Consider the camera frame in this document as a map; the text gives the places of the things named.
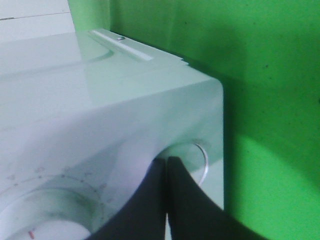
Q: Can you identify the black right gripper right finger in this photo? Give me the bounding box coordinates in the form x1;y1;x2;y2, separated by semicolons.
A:
167;156;265;240

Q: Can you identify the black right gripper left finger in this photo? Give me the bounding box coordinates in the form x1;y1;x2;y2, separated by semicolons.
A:
89;158;167;240

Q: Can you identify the white microwave knob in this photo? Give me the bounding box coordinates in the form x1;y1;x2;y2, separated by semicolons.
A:
0;189;99;240

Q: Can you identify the white microwave oven body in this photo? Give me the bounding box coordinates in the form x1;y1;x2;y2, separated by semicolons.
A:
0;29;224;232

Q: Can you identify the round microwave door button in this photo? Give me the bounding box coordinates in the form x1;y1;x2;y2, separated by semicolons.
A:
157;142;209;186

